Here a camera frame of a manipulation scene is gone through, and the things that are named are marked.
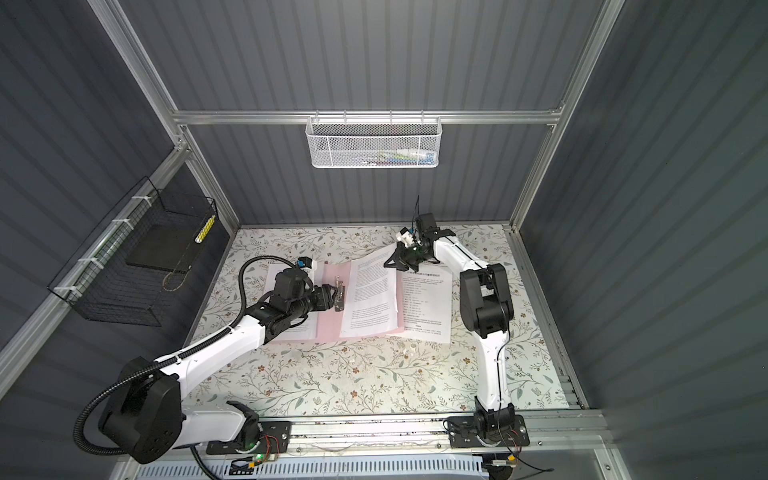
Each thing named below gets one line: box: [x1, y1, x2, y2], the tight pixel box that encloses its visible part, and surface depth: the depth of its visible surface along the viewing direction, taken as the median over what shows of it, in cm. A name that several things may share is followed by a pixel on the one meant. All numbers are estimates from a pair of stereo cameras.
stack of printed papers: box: [340, 244, 453, 344], surface depth 98 cm
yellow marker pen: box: [194, 214, 216, 243], surface depth 82 cm
